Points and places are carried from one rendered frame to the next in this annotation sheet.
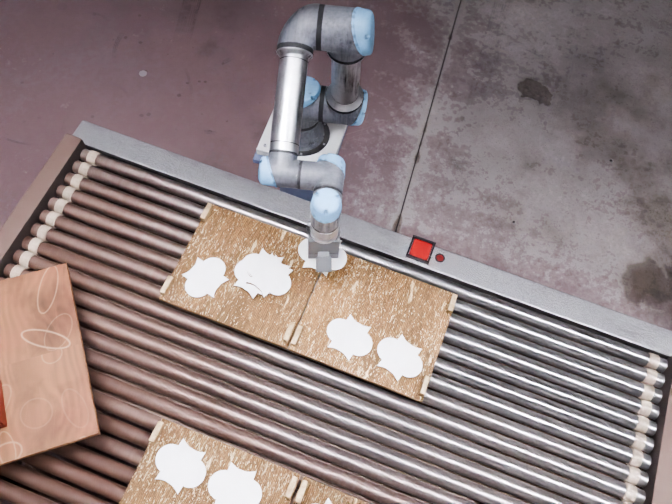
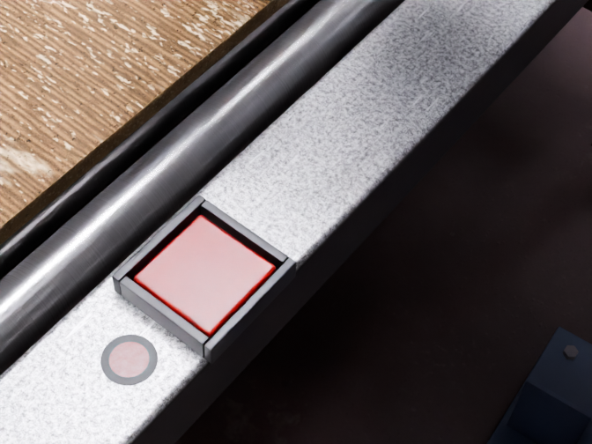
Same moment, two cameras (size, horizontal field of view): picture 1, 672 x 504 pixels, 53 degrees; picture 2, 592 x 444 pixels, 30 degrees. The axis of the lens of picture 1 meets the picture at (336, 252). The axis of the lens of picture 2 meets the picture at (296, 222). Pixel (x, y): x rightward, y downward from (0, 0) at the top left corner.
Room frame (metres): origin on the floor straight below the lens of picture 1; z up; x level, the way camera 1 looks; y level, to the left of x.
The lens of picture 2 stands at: (1.13, -0.56, 1.47)
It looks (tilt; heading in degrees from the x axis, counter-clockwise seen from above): 55 degrees down; 111
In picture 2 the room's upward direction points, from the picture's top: 4 degrees clockwise
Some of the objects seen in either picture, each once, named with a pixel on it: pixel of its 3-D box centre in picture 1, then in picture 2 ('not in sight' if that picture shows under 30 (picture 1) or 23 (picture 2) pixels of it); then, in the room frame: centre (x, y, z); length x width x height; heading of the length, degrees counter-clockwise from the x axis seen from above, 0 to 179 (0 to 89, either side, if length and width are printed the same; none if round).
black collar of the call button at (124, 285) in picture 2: (420, 249); (205, 276); (0.96, -0.26, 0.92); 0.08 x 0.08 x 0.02; 75
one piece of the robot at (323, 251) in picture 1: (322, 246); not in sight; (0.81, 0.04, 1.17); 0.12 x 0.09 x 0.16; 8
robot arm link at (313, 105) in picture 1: (303, 101); not in sight; (1.37, 0.16, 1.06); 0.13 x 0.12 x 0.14; 90
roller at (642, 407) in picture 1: (342, 296); not in sight; (0.78, -0.04, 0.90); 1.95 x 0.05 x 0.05; 75
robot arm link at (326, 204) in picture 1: (325, 209); not in sight; (0.84, 0.04, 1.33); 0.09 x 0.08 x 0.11; 0
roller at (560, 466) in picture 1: (312, 370); not in sight; (0.54, 0.03, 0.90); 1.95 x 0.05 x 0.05; 75
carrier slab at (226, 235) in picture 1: (246, 273); not in sight; (0.81, 0.26, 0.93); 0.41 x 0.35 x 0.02; 75
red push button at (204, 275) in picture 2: (420, 249); (205, 277); (0.96, -0.26, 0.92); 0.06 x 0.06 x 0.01; 75
